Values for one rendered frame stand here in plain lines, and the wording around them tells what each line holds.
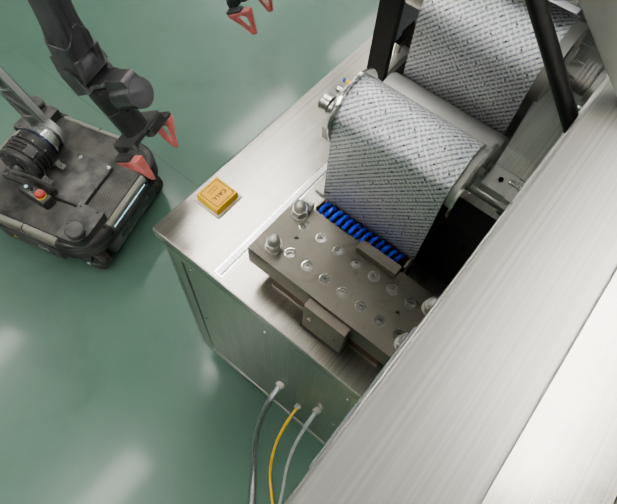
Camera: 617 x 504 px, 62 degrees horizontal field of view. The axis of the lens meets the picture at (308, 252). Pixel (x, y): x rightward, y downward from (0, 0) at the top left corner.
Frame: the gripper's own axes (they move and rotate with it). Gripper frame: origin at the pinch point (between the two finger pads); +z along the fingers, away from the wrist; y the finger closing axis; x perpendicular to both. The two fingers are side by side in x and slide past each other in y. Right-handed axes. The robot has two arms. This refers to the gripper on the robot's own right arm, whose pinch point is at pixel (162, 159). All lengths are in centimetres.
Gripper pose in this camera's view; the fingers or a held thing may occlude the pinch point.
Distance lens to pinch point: 117.7
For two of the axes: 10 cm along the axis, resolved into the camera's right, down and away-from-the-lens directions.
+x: -8.3, -0.9, 5.6
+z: 4.1, 5.8, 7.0
